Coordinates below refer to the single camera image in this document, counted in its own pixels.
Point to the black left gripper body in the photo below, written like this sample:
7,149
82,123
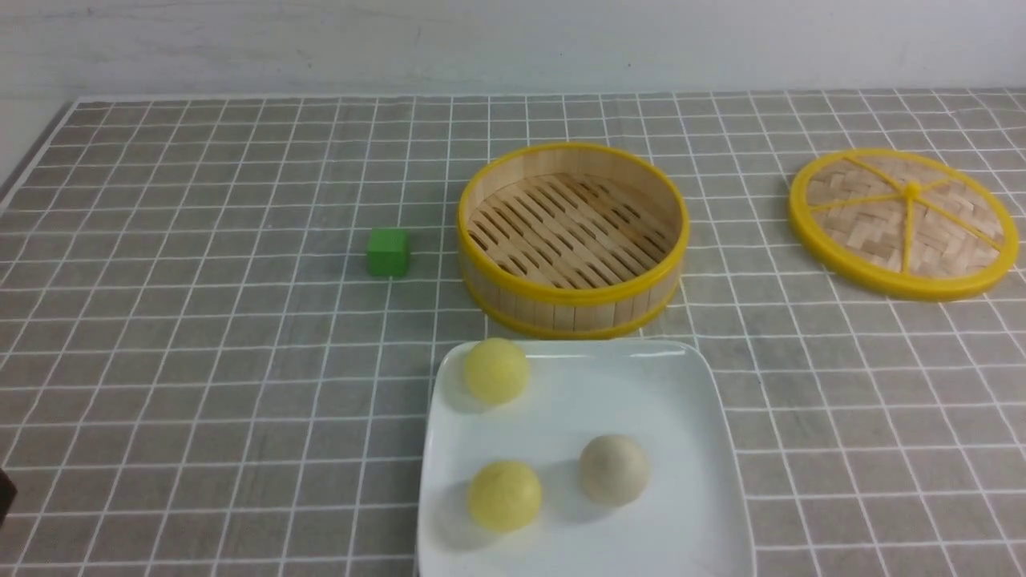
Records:
8,493

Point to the pale yellow steamed bun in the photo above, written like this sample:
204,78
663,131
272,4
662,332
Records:
496,371

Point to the white steamed bun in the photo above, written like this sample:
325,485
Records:
614,470

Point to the white square plate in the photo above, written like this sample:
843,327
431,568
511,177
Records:
691,519

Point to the grey checkered tablecloth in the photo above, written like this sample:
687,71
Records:
200,377

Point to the green cube block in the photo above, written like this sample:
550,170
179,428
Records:
388,252

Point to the bamboo steamer basket yellow rim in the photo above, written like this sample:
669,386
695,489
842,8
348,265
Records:
572,240

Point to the bamboo steamer lid yellow rim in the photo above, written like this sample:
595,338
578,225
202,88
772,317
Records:
902,224

